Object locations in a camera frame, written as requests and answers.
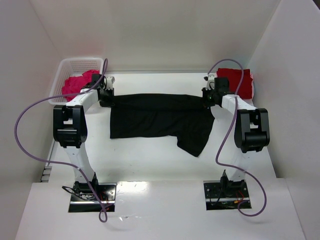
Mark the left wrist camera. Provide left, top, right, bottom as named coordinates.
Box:
left=103, top=76, right=115, bottom=91

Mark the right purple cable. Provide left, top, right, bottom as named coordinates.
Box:
left=206, top=58, right=268, bottom=216

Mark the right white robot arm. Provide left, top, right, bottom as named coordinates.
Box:
left=202, top=75, right=270, bottom=197

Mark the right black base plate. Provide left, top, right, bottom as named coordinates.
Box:
left=203, top=180, right=252, bottom=211

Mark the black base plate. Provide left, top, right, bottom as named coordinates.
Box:
left=203, top=180, right=252, bottom=211
left=62, top=183, right=117, bottom=213

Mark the white plastic basket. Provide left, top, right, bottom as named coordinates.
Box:
left=48, top=57, right=104, bottom=108

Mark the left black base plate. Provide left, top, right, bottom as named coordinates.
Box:
left=62, top=183, right=117, bottom=213

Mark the black t shirt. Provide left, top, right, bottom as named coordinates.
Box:
left=109, top=93, right=215, bottom=157

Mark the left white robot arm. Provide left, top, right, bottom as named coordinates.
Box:
left=53, top=73, right=115, bottom=195

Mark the folded red t shirt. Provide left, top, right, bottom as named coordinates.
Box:
left=216, top=68, right=252, bottom=100

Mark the magenta t shirt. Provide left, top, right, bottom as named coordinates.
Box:
left=61, top=69, right=100, bottom=95

